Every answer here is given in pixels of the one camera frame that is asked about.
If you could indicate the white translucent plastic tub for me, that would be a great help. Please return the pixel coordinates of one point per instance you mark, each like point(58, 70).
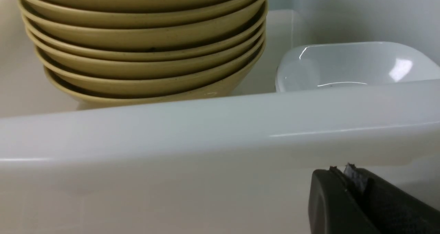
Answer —
point(241, 164)

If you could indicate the stack of yellow bowls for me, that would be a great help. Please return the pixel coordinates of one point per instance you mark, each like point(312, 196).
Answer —
point(125, 52)

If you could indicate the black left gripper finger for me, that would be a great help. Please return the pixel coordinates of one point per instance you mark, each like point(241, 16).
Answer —
point(357, 201)

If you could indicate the white square dish in tub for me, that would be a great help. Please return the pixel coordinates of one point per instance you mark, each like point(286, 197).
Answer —
point(321, 66)

